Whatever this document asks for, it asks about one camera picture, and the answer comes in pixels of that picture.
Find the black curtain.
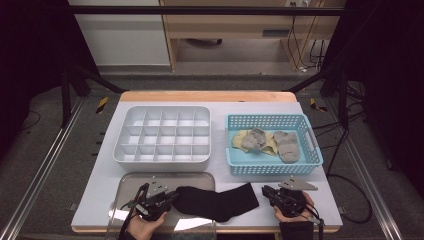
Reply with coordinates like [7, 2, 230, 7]
[0, 0, 101, 161]
[321, 0, 424, 198]

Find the person's right hand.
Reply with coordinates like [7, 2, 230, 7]
[273, 192, 316, 224]

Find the white compartment storage box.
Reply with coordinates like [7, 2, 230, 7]
[112, 105, 214, 173]

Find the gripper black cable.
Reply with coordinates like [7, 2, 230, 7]
[118, 182, 149, 240]
[303, 201, 326, 240]

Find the yellow cable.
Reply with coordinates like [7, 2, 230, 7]
[288, 0, 326, 71]

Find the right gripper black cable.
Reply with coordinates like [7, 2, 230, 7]
[303, 201, 326, 240]

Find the grey sock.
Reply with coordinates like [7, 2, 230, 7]
[273, 130, 300, 164]
[240, 128, 268, 151]

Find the black yellow tape strip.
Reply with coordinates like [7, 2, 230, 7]
[95, 96, 110, 115]
[309, 97, 328, 113]

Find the light blue plastic basket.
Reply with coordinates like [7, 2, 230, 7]
[225, 113, 324, 177]

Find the black frame bar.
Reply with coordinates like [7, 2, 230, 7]
[68, 5, 346, 17]

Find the white wall socket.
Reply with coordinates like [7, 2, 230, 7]
[285, 0, 311, 8]

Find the black object under desk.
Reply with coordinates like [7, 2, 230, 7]
[184, 38, 223, 47]

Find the black floor cable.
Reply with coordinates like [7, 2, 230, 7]
[313, 109, 374, 225]

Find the black metal stand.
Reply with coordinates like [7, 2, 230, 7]
[59, 61, 129, 129]
[283, 63, 351, 131]

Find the wooden desk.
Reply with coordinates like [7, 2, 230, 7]
[159, 0, 348, 73]

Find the person's left hand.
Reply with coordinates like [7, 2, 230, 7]
[126, 212, 169, 240]

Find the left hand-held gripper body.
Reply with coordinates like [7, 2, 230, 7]
[133, 180, 173, 222]

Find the white cabinet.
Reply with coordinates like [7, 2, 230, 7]
[68, 0, 172, 67]

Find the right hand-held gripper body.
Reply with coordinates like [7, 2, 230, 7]
[274, 178, 318, 220]

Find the black sock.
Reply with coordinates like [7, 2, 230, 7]
[171, 185, 234, 223]
[206, 182, 260, 219]

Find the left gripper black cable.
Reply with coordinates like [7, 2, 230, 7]
[118, 182, 149, 240]

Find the white table mat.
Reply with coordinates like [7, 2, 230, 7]
[70, 100, 344, 231]

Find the aluminium rail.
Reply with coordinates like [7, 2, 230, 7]
[0, 96, 86, 240]
[324, 98, 404, 240]

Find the translucent grey box lid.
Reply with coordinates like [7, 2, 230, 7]
[105, 171, 218, 240]

